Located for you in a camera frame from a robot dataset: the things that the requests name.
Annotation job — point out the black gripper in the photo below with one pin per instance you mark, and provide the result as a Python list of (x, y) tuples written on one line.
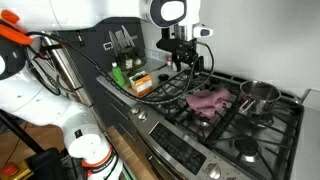
[(182, 52)]

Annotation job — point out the pink cloth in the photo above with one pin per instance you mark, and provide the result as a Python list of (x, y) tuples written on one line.
[(206, 103)]

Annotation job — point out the stainless steel pot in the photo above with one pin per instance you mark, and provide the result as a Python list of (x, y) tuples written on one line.
[(257, 97)]

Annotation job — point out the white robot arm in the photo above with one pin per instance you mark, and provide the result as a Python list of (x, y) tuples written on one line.
[(22, 93)]

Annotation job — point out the stainless steel gas stove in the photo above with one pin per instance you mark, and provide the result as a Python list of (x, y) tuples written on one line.
[(182, 145)]

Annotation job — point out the small red spice jar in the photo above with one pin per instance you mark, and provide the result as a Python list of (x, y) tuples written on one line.
[(169, 62)]

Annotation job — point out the small black cast-iron pan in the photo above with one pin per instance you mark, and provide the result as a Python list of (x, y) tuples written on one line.
[(163, 77)]

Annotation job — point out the orange tea box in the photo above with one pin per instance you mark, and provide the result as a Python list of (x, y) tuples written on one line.
[(141, 83)]

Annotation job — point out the green dish soap bottle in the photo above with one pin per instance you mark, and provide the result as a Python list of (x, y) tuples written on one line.
[(117, 73)]

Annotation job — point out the red emergency stop button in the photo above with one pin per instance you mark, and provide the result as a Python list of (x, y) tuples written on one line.
[(9, 169)]

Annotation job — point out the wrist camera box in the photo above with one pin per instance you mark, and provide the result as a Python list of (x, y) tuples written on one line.
[(200, 31)]

